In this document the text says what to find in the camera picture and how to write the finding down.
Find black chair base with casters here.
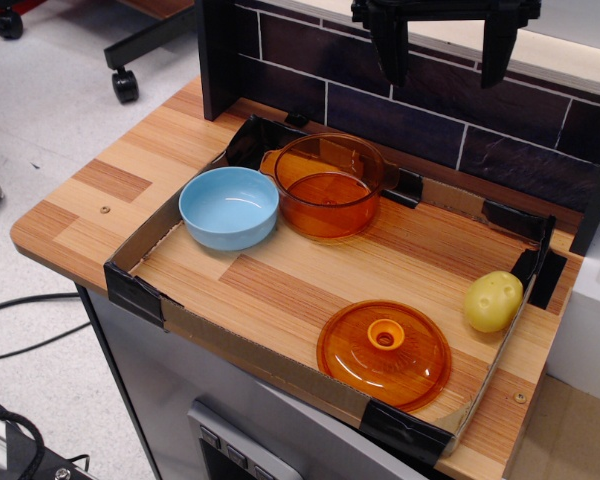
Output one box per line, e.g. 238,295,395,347
0,0,199,105

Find light blue bowl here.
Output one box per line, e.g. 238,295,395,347
178,167,279,251

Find orange transparent pot lid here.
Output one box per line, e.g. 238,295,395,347
316,300,452,412

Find dark brick backsplash panel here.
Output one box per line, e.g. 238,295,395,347
196,1,600,254

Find yellow plastic potato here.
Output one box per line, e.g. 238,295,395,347
464,271,523,333

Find black floor cable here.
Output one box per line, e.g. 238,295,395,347
0,292,92,365

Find black cable bundle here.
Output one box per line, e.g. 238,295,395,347
0,393,91,480

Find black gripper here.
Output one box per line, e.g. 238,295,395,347
351,0,541,89

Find orange transparent pot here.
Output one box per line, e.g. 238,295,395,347
260,133,400,239

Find grey toy oven front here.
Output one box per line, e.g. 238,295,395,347
187,399,306,479

